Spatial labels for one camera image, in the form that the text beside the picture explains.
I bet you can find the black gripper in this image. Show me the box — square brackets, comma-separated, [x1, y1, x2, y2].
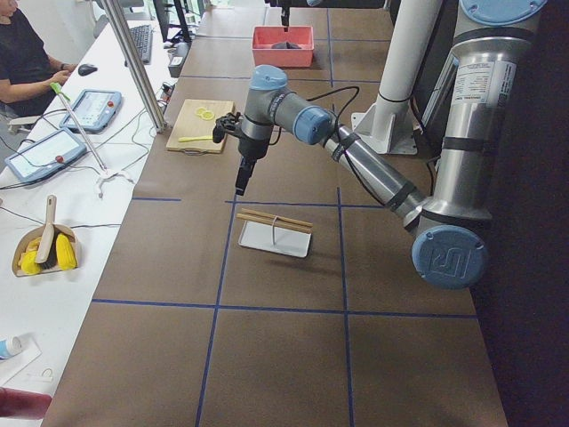
[278, 0, 292, 28]
[235, 133, 269, 196]

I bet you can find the grey pink cleaning cloth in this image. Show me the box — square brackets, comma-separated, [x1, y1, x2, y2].
[270, 41, 301, 50]

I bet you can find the pink plastic bin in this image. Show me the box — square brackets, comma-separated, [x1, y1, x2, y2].
[252, 26, 315, 68]

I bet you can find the bamboo cutting board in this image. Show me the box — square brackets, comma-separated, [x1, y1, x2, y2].
[166, 99, 235, 154]

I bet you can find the yellow plastic knife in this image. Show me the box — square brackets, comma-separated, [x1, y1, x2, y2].
[178, 135, 212, 142]

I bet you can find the white towel rack stand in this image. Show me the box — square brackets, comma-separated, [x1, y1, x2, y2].
[236, 208, 313, 258]

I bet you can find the black power box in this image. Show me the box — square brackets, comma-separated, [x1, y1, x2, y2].
[168, 43, 190, 78]

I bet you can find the black keyboard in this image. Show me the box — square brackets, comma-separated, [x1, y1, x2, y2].
[130, 24, 153, 65]

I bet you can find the far teach pendant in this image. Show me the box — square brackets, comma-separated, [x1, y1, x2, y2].
[71, 89, 123, 133]

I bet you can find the teach pendant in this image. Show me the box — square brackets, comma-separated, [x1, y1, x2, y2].
[4, 129, 87, 183]
[71, 89, 123, 133]

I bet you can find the near teach pendant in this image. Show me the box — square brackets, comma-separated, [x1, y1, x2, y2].
[4, 129, 87, 183]

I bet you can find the black computer mouse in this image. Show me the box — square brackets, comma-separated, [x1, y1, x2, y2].
[77, 63, 98, 77]

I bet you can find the yellow toy corn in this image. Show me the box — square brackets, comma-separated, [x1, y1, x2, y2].
[56, 233, 77, 270]

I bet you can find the silver grabber stick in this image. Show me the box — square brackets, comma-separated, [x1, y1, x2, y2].
[50, 83, 134, 198]

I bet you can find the wooden dustpan with brush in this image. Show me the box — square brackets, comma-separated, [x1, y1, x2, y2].
[12, 195, 80, 277]

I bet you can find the seated person black shirt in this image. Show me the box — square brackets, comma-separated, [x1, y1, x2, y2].
[1, 1, 76, 117]

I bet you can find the white blue tube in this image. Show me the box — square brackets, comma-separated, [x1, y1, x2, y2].
[0, 336, 23, 360]

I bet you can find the red cylinder object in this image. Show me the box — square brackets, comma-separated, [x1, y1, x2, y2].
[1, 387, 52, 420]

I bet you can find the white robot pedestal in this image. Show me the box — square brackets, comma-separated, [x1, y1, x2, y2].
[351, 0, 443, 155]

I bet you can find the aluminium frame post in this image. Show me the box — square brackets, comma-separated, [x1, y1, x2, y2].
[101, 0, 167, 133]

